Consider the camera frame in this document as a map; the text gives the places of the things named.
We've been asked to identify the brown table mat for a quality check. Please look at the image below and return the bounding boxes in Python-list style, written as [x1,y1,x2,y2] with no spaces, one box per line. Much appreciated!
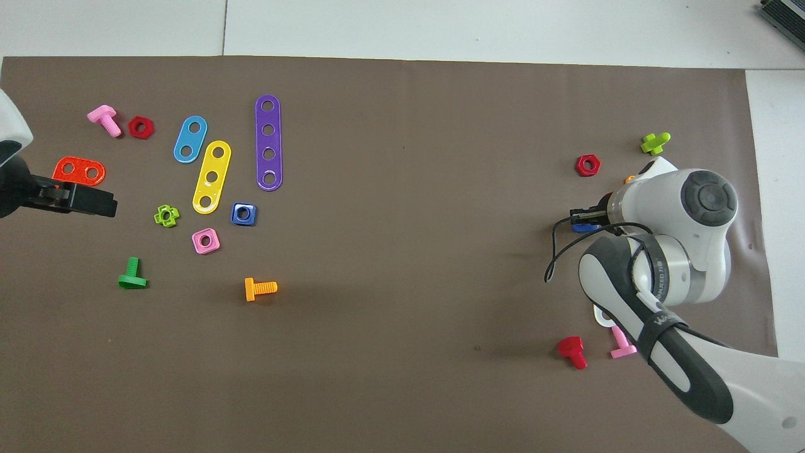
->
[0,55,780,453]

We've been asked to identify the orange plastic screw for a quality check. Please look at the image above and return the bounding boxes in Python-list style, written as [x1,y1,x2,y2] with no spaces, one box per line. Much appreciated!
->
[244,277,278,302]

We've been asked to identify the dark ribbed device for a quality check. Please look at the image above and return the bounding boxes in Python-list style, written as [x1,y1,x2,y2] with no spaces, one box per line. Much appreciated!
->
[757,0,805,33]

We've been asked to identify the orange-red two-hole strip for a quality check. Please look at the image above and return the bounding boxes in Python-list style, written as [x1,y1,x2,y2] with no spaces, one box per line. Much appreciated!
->
[52,156,106,187]

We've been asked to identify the blue two-hole strip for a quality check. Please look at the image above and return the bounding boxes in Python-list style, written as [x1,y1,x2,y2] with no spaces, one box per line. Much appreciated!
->
[173,116,208,164]

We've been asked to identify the yellow three-hole strip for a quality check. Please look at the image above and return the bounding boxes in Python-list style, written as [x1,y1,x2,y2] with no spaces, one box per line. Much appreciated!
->
[192,140,232,215]

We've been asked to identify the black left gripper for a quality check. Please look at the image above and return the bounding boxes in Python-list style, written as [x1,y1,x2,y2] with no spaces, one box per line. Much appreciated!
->
[0,155,118,218]

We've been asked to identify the green plastic screw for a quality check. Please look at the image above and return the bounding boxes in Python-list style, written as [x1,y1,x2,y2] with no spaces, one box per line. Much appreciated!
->
[118,256,148,290]

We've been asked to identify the pink plastic screw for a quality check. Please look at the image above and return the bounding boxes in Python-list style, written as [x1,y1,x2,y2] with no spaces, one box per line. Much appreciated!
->
[609,326,638,360]
[87,104,123,138]

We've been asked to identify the red hexagon-head screw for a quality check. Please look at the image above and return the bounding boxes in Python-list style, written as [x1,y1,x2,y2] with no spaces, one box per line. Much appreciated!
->
[557,336,589,371]

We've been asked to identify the pink square nut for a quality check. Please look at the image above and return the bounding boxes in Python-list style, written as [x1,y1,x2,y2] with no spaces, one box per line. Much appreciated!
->
[192,228,221,255]

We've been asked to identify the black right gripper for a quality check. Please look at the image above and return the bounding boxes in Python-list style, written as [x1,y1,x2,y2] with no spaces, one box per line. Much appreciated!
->
[570,192,620,227]

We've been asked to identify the purple four-hole strip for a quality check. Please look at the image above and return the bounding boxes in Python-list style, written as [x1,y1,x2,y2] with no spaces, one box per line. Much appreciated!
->
[255,94,284,191]

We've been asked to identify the lime green cross screw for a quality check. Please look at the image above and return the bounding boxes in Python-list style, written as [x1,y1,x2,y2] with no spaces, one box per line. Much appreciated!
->
[640,132,672,156]

